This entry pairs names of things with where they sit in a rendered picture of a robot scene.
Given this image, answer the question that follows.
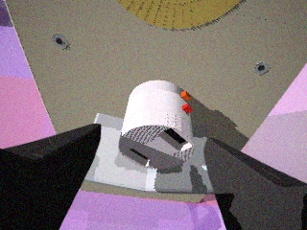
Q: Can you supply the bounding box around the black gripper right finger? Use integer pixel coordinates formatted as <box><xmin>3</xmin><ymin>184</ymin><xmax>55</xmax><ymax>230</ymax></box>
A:
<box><xmin>203</xmin><ymin>138</ymin><xmax>307</xmax><ymax>230</ymax></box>

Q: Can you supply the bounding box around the white cylinder with two slots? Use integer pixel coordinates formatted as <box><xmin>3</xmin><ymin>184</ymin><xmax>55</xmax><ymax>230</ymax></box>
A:
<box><xmin>118</xmin><ymin>80</ymin><xmax>194</xmax><ymax>170</ymax></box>

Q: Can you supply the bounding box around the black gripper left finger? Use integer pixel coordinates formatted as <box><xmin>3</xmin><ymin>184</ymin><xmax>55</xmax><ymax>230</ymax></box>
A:
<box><xmin>0</xmin><ymin>124</ymin><xmax>101</xmax><ymax>230</ymax></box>

